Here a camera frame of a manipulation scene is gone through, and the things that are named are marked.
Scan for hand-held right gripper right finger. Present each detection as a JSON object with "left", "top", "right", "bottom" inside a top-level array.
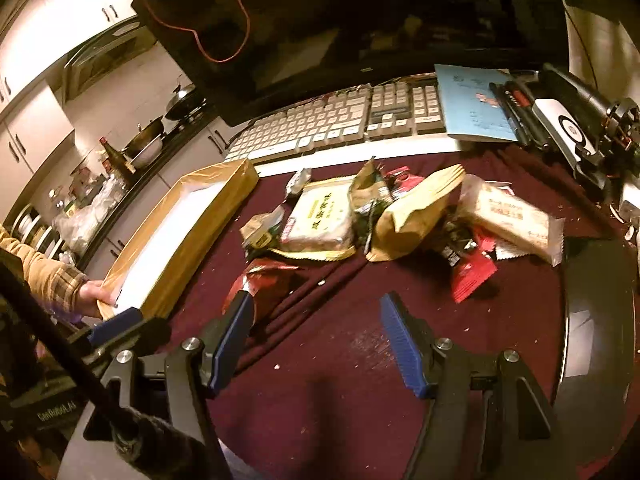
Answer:
[{"left": 379, "top": 290, "right": 562, "bottom": 480}]

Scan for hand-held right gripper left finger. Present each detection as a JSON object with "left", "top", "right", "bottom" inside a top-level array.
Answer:
[{"left": 84, "top": 289, "right": 257, "bottom": 480}]

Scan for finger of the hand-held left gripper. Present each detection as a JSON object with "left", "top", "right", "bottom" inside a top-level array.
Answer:
[{"left": 87, "top": 306, "right": 172, "bottom": 357}]

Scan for red gold snack packet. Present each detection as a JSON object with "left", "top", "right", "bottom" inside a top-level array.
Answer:
[{"left": 222, "top": 255, "right": 302, "bottom": 327}]

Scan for cardboard box white inside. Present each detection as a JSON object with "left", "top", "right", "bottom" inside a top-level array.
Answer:
[{"left": 97, "top": 158, "right": 260, "bottom": 322}]

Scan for small green tan packet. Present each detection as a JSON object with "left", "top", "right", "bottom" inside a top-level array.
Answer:
[{"left": 239, "top": 204, "right": 287, "bottom": 252}]

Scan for small black snack packet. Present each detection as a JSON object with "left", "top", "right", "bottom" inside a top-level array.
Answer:
[{"left": 442, "top": 220, "right": 481, "bottom": 267}]

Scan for tan snack bag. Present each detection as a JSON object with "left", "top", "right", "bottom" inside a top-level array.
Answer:
[{"left": 364, "top": 163, "right": 467, "bottom": 264}]

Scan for white block snack packet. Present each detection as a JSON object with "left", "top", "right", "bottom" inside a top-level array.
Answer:
[{"left": 279, "top": 177, "right": 357, "bottom": 262}]

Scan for green tan snack packet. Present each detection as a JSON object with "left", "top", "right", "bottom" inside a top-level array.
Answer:
[{"left": 348, "top": 156, "right": 396, "bottom": 256}]

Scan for long white orange packet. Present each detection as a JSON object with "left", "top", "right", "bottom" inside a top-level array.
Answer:
[{"left": 454, "top": 174, "right": 567, "bottom": 268}]

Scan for small silver snack packet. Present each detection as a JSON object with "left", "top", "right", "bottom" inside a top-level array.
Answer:
[{"left": 285, "top": 167, "right": 314, "bottom": 197}]

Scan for person's left forearm plaid sleeve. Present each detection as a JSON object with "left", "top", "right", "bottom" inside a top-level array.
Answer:
[{"left": 0, "top": 224, "right": 92, "bottom": 322}]

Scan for person's left hand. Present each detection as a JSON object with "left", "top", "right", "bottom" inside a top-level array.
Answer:
[{"left": 78, "top": 278, "right": 119, "bottom": 319}]

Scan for maroon cloth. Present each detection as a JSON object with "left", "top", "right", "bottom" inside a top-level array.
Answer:
[{"left": 162, "top": 145, "right": 640, "bottom": 480}]

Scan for small red black packet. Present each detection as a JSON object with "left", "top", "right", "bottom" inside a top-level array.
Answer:
[{"left": 450, "top": 230, "right": 499, "bottom": 304}]

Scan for clear plastic bags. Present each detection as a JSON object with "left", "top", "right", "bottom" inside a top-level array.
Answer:
[{"left": 50, "top": 170, "right": 132, "bottom": 257}]

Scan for rack of plates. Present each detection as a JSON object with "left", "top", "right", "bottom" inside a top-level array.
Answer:
[{"left": 9, "top": 204, "right": 67, "bottom": 262}]

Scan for dark glass bottle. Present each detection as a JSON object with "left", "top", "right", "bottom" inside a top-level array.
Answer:
[{"left": 98, "top": 135, "right": 122, "bottom": 172}]

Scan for steel pot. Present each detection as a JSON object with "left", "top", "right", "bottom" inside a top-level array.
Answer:
[{"left": 121, "top": 116, "right": 167, "bottom": 169}]

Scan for black flat device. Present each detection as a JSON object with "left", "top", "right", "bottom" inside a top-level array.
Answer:
[{"left": 560, "top": 237, "right": 640, "bottom": 413}]

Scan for black wok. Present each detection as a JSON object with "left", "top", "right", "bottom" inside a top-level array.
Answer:
[{"left": 164, "top": 84, "right": 209, "bottom": 122}]

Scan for white keyboard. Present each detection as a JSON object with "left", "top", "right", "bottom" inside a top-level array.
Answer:
[{"left": 222, "top": 80, "right": 447, "bottom": 164}]

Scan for blue notebook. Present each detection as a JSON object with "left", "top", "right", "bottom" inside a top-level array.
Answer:
[{"left": 433, "top": 63, "right": 522, "bottom": 142}]

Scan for white charger adapter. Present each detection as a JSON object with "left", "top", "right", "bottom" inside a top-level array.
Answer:
[{"left": 619, "top": 184, "right": 640, "bottom": 222}]

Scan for white and black device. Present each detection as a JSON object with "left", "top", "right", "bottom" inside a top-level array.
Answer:
[{"left": 531, "top": 98, "right": 599, "bottom": 157}]

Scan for black pen red band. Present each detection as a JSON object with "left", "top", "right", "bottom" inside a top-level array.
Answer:
[{"left": 507, "top": 79, "right": 552, "bottom": 151}]

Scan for white upper cabinets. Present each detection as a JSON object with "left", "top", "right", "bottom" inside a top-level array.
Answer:
[{"left": 0, "top": 0, "right": 151, "bottom": 106}]

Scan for black computer monitor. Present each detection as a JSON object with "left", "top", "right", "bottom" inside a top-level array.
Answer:
[{"left": 131, "top": 0, "right": 572, "bottom": 129}]

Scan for thick black cable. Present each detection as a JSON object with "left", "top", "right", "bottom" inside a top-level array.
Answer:
[{"left": 0, "top": 265, "right": 221, "bottom": 480}]

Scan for black microphone with shock mount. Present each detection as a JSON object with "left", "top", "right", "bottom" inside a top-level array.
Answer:
[{"left": 541, "top": 62, "right": 640, "bottom": 202}]

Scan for thin orange cable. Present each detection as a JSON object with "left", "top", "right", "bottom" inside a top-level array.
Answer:
[{"left": 137, "top": 0, "right": 363, "bottom": 64}]

